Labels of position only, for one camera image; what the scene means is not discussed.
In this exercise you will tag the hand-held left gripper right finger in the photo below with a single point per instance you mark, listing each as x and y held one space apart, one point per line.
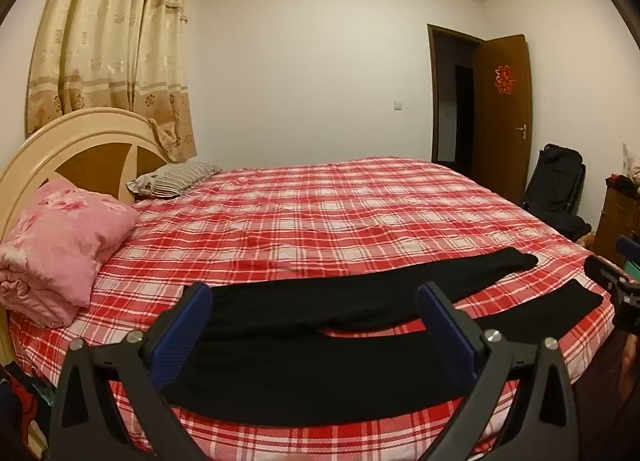
450 336

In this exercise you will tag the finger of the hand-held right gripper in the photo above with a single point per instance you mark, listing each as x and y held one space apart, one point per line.
627 247
602 273

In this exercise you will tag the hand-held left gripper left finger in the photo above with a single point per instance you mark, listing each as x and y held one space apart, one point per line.
177 341

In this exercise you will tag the black pants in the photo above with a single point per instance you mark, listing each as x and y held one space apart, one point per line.
325 371

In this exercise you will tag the person's right forearm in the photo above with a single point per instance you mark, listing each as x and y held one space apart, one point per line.
627 366

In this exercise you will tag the brown wooden dresser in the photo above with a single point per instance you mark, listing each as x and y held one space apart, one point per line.
612 221

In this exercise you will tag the pink plastic bag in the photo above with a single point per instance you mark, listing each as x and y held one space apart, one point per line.
635 173

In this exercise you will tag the black bag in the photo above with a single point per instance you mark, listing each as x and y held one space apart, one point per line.
555 186

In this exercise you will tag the pink floral quilt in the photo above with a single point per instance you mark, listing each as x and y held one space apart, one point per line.
55 241

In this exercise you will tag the brown wooden door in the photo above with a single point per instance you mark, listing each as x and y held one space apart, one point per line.
500 151

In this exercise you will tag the striped pillow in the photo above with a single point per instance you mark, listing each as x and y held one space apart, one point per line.
175 178

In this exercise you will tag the pile of dark clothes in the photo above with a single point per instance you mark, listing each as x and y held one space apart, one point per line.
22 401

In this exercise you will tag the red plaid bed sheet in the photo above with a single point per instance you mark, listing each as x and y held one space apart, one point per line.
300 211

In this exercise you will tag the red paper door decoration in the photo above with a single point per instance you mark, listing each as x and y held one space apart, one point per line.
505 78

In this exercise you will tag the cream wooden headboard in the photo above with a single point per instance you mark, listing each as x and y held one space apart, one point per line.
75 136

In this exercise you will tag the beige floral curtain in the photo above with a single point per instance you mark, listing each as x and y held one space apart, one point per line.
110 41

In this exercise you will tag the dark wooden door frame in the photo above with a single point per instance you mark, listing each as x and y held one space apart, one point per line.
433 91

